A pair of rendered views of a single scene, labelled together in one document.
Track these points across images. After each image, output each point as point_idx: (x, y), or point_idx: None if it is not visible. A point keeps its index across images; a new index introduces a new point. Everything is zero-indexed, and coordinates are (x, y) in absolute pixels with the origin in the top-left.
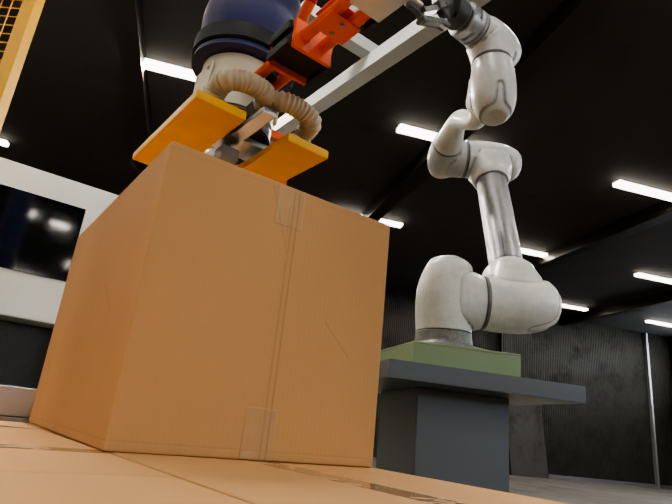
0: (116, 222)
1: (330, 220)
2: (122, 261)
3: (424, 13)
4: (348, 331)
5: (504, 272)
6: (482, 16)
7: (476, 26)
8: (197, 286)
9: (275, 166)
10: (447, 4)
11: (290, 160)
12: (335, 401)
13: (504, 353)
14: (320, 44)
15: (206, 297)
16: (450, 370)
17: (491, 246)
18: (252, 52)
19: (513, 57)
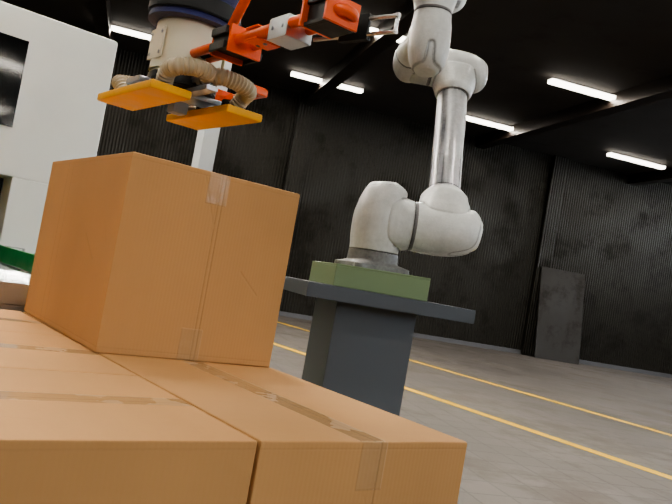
0: (91, 183)
1: (249, 196)
2: (99, 224)
3: None
4: (258, 276)
5: (434, 201)
6: None
7: None
8: (150, 252)
9: (219, 119)
10: None
11: (230, 119)
12: (244, 324)
13: (416, 277)
14: (251, 45)
15: (156, 259)
16: (358, 292)
17: (433, 170)
18: (200, 19)
19: (456, 5)
